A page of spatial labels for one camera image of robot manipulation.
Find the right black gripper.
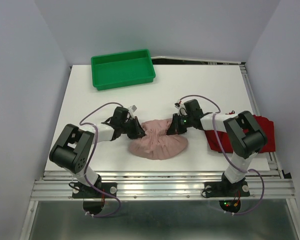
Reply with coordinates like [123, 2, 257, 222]
[166, 112, 193, 135]

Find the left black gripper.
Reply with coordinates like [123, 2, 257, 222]
[120, 116, 148, 140]

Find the pink skirt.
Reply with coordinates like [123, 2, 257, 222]
[128, 118, 188, 160]

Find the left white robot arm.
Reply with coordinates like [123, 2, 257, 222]
[49, 106, 146, 199]

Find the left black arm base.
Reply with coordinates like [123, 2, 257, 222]
[68, 181, 117, 218]

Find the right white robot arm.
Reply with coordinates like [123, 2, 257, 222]
[166, 99, 268, 198]

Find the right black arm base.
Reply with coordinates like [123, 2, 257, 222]
[201, 174, 250, 214]

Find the red folded skirt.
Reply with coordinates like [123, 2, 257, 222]
[204, 111, 276, 157]

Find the green plastic tray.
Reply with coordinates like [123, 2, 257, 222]
[90, 49, 156, 91]

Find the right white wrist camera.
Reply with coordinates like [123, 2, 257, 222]
[174, 99, 187, 116]

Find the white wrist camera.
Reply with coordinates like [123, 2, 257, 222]
[127, 105, 137, 119]
[174, 99, 187, 116]

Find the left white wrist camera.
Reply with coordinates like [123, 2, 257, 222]
[127, 105, 137, 119]

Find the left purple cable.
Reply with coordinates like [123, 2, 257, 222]
[78, 102, 125, 218]

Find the purple cable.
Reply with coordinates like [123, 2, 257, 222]
[178, 94, 267, 216]
[78, 102, 125, 218]

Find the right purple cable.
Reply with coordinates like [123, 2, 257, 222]
[178, 94, 267, 216]

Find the aluminium frame rail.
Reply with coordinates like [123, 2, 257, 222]
[20, 169, 300, 240]

